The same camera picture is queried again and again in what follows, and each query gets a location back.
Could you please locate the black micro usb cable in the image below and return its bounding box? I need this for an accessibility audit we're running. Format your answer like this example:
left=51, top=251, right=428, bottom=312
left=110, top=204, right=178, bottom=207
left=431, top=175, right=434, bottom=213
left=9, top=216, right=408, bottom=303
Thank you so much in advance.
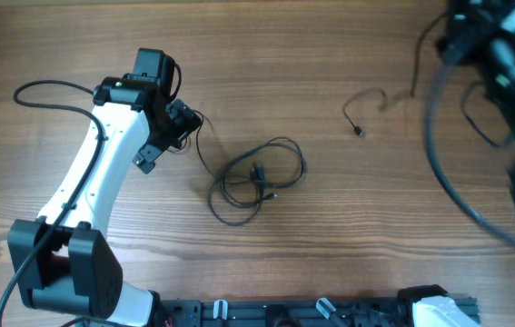
left=165, top=108, right=308, bottom=227

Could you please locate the thin black cable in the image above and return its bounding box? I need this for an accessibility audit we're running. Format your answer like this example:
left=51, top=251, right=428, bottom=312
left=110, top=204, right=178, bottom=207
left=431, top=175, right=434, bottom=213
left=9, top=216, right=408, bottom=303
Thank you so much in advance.
left=342, top=11, right=449, bottom=137

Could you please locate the black usb cable thick plug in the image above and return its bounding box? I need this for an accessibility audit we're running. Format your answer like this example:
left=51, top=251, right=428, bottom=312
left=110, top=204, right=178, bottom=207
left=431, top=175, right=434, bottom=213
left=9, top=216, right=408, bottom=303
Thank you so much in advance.
left=215, top=136, right=306, bottom=209

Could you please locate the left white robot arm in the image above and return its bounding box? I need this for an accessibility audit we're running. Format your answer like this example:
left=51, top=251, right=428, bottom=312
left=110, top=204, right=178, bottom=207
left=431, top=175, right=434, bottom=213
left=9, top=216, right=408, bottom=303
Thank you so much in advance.
left=0, top=48, right=201, bottom=326

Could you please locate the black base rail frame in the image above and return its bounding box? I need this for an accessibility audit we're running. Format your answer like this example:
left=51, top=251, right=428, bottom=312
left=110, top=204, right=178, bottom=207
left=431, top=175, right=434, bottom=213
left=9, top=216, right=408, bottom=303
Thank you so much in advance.
left=156, top=297, right=480, bottom=327

